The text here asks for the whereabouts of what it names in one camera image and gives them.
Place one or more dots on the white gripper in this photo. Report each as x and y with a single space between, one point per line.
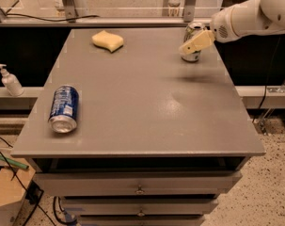
221 24

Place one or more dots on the green rod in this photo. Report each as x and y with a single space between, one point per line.
14 163

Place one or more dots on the left metal bracket post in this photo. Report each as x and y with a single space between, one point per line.
70 12

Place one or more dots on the white pump soap bottle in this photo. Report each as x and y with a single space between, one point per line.
11 82

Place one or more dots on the cardboard box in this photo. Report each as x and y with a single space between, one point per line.
12 193

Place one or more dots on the metal bracket post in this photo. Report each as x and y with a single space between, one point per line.
70 12
189 10

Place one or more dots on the green white 7up can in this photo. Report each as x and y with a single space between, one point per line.
190 32

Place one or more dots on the grey drawer cabinet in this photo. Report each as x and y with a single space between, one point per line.
141 109

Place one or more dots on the middle grey drawer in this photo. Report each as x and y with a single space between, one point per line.
139 206

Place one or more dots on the metal clamp bracket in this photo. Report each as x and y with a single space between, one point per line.
279 89

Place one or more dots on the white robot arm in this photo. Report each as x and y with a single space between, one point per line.
252 17

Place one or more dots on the bottom grey drawer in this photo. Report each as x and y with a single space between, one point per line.
141 221

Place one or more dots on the grey drawer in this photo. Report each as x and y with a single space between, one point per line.
141 221
137 183
139 206

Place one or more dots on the yellow sponge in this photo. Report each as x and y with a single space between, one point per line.
109 41

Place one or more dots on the right metal bracket post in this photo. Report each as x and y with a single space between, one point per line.
189 10

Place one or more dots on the top grey drawer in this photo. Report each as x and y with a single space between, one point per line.
137 183

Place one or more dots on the blue pepsi can lying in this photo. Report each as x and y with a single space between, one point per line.
63 113

